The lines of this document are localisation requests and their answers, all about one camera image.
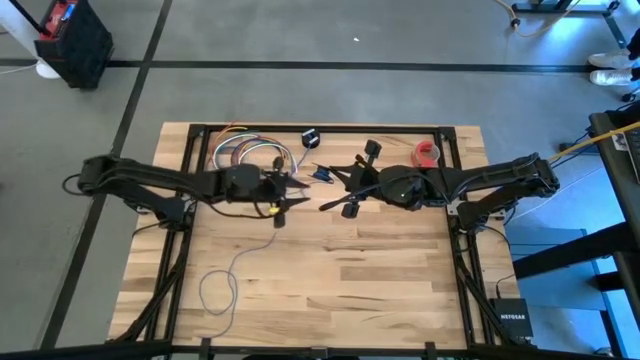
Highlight person's leg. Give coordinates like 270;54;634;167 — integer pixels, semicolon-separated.
627;34;640;84

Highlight dark laptop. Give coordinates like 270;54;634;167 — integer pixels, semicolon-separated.
623;127;640;185

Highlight black rig crossbeam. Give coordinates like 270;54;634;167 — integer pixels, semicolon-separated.
0;339;631;360

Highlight black spool white labels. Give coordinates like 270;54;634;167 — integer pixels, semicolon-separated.
300;128;321;150

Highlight red plastic spool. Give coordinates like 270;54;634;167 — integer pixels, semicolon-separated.
410;140;442;170

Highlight light blue cable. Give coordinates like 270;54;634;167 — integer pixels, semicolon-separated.
287;144;314;179

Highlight dark purple cable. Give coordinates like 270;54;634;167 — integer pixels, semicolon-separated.
229;137;296;176

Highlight long blue cord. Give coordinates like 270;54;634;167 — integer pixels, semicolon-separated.
198;169;334;340

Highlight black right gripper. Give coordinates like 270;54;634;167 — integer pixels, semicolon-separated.
330;139;389;219

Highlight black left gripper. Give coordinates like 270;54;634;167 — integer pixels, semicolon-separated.
258;156;312;230

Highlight thin orange wire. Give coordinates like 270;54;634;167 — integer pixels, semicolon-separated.
206;121;250;166

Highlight black aluminium table frame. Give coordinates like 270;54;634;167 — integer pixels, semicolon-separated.
104;122;539;351

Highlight yellow hanging cable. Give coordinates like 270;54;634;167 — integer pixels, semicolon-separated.
549;121;640;164

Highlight white coiled cable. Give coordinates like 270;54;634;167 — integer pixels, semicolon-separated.
211;132;266;174

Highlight black Netgear switch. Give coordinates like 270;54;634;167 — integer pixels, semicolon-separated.
488;297;534;339

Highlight black desk leg stand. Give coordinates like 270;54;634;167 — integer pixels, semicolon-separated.
510;0;622;17

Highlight black case red top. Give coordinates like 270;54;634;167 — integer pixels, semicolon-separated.
33;0;114;90

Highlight white stand post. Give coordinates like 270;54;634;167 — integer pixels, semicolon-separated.
0;0;62;81

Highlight yellow extension cord black plug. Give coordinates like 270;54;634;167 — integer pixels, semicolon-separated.
493;0;581;39

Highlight black desk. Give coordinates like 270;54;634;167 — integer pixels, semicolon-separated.
512;99;640;360

